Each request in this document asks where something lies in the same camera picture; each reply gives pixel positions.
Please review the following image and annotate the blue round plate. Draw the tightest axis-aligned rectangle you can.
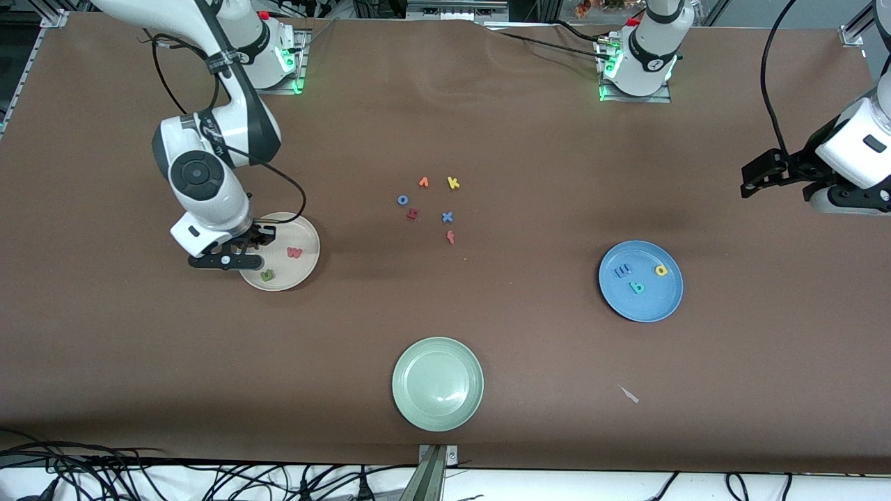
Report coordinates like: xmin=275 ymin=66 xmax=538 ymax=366
xmin=599 ymin=240 xmax=684 ymax=323

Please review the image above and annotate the tangled black cable bundle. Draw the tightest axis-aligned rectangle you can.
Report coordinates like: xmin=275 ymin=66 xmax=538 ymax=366
xmin=0 ymin=428 xmax=418 ymax=501

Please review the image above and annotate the aluminium frame extrusion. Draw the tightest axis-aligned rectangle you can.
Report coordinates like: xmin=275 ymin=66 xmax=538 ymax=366
xmin=0 ymin=8 xmax=74 ymax=133
xmin=839 ymin=0 xmax=891 ymax=48

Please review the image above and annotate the pale green round plate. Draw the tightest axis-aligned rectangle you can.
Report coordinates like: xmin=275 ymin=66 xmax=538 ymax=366
xmin=391 ymin=337 xmax=484 ymax=432

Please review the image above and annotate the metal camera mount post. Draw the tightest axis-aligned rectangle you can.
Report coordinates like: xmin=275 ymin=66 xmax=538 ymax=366
xmin=400 ymin=444 xmax=460 ymax=501

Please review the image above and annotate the brown table cover sheet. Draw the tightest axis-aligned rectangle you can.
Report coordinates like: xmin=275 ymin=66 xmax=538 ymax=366
xmin=0 ymin=13 xmax=891 ymax=475

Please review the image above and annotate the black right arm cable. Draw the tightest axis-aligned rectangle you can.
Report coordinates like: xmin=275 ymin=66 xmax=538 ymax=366
xmin=143 ymin=31 xmax=307 ymax=225

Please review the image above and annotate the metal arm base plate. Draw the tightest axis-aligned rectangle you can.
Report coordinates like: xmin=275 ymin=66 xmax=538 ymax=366
xmin=597 ymin=38 xmax=673 ymax=105
xmin=232 ymin=28 xmax=308 ymax=96

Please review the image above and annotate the beige brown round plate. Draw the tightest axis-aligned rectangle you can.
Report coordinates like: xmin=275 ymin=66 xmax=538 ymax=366
xmin=236 ymin=212 xmax=321 ymax=292

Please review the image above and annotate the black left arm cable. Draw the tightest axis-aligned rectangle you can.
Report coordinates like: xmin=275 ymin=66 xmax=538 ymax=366
xmin=760 ymin=0 xmax=800 ymax=162

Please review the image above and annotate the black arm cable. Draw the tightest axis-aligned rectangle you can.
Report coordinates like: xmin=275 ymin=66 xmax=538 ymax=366
xmin=143 ymin=31 xmax=307 ymax=225
xmin=760 ymin=0 xmax=800 ymax=162

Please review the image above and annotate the black base cable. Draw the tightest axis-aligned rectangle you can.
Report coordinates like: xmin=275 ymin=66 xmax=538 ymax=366
xmin=550 ymin=19 xmax=613 ymax=44
xmin=498 ymin=31 xmax=610 ymax=56

